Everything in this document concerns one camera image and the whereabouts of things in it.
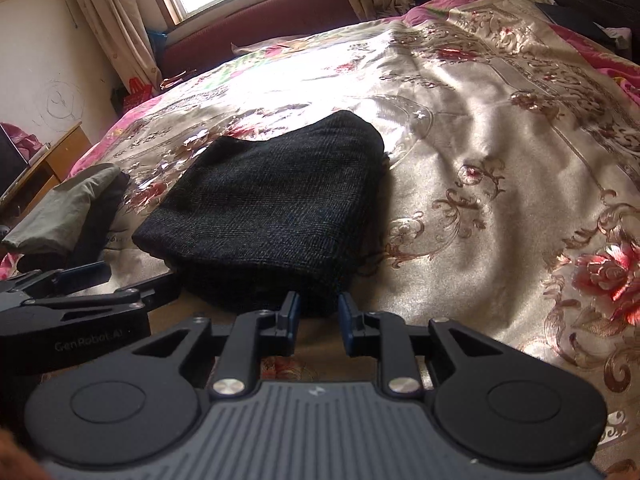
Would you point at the black folded garment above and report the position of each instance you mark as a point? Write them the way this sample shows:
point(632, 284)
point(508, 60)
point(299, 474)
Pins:
point(92, 238)

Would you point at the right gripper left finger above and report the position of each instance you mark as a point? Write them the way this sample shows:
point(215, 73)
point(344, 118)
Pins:
point(253, 336)

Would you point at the dark grey checked pants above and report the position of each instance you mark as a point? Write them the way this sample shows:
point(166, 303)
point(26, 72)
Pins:
point(251, 221)

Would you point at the pink floral quilt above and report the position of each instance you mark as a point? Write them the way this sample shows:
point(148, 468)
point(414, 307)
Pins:
point(625, 73)

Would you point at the beige window curtain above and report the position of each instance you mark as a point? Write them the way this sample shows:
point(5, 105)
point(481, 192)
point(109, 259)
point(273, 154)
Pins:
point(120, 31)

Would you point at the maroon padded bench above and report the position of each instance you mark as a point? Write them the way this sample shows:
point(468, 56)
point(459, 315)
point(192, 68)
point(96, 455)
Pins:
point(212, 45)

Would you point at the floral satin bedspread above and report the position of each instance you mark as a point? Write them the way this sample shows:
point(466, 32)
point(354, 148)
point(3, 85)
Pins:
point(505, 234)

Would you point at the wooden side cabinet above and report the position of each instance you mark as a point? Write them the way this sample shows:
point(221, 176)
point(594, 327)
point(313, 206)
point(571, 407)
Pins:
point(48, 171)

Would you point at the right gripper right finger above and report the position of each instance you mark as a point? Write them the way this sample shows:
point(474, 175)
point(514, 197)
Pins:
point(382, 336)

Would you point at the black monitor screen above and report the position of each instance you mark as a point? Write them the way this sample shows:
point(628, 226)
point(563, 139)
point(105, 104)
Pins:
point(12, 162)

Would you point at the red plastic bag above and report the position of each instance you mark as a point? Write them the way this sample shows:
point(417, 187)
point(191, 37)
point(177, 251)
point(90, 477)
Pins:
point(139, 92)

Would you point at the pink cloth on cabinet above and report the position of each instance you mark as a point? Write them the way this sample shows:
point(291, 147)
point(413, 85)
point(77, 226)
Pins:
point(27, 144)

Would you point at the grey green folded garment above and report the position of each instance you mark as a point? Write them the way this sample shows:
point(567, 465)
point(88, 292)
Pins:
point(55, 224)

